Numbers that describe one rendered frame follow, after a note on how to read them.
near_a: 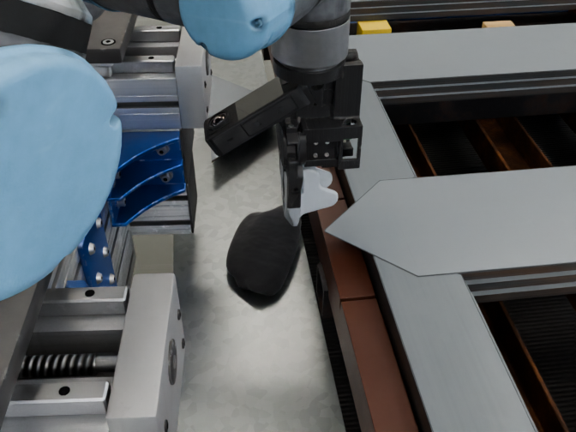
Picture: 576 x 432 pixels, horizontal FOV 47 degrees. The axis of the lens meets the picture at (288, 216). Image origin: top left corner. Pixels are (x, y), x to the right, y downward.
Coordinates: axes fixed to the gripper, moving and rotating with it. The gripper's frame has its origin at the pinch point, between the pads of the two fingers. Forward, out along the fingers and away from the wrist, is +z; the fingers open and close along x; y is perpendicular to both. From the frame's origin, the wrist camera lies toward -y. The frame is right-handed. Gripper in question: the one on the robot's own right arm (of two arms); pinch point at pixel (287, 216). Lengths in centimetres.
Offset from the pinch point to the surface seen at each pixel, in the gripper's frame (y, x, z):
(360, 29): 23, 65, 7
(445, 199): 20.4, 3.4, 2.2
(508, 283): 23.6, -10.3, 3.9
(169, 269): -24, 86, 87
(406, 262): 12.5, -7.3, 2.1
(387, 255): 10.6, -5.9, 2.1
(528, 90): 45, 33, 5
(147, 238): -31, 101, 87
